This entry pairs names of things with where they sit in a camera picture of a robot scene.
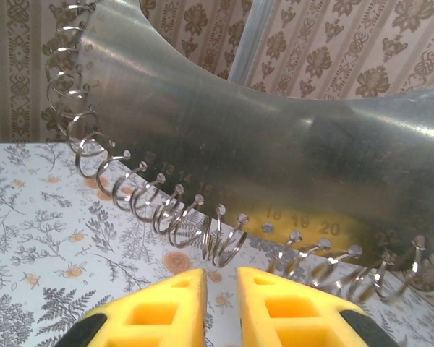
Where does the aluminium frame post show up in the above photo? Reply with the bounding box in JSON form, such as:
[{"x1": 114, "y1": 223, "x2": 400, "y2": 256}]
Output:
[{"x1": 226, "y1": 0, "x2": 274, "y2": 85}]

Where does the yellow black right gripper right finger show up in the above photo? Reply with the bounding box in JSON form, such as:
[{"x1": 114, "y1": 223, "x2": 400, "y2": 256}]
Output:
[{"x1": 237, "y1": 267, "x2": 399, "y2": 347}]

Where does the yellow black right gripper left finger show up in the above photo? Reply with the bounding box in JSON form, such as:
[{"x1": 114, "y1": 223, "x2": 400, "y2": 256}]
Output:
[{"x1": 57, "y1": 269, "x2": 208, "y2": 347}]

